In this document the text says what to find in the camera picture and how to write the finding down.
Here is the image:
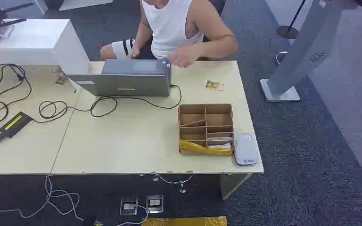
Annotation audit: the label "wooden card box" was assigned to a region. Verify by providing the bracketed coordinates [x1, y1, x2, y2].
[177, 103, 234, 156]

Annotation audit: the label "gold foil wrap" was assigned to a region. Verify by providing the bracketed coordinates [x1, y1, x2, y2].
[178, 140, 234, 156]

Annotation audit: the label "cards in wooden box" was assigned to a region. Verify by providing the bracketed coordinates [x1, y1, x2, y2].
[206, 137, 233, 149]

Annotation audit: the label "grey laptop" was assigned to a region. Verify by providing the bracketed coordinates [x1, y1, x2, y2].
[66, 59, 172, 97]

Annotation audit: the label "white card stack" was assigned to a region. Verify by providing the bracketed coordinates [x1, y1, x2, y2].
[233, 133, 259, 166]

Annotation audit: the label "person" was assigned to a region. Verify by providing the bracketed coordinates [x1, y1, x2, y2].
[99, 0, 239, 69]

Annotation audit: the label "steel floor socket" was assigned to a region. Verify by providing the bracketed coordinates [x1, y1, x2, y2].
[146, 194, 165, 214]
[119, 195, 139, 217]

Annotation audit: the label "gold foil sheet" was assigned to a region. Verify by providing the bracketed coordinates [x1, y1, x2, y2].
[141, 216, 228, 226]

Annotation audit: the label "grey kiosk stand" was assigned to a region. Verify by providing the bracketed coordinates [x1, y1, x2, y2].
[259, 0, 360, 103]

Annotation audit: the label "white cabinet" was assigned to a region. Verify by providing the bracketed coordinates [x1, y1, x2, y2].
[0, 18, 91, 75]

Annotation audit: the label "black power adapter brick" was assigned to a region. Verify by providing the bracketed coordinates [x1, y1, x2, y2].
[0, 112, 33, 144]

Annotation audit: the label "clear wire under desk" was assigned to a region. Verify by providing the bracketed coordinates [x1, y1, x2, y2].
[152, 173, 194, 194]

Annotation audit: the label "black laptop power cable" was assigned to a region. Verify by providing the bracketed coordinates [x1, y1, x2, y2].
[0, 64, 182, 149]

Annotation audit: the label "black stanchion post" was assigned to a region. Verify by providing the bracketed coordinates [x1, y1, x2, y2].
[276, 0, 307, 40]

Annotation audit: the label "white floor cable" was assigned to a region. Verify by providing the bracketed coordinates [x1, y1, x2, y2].
[0, 175, 84, 222]

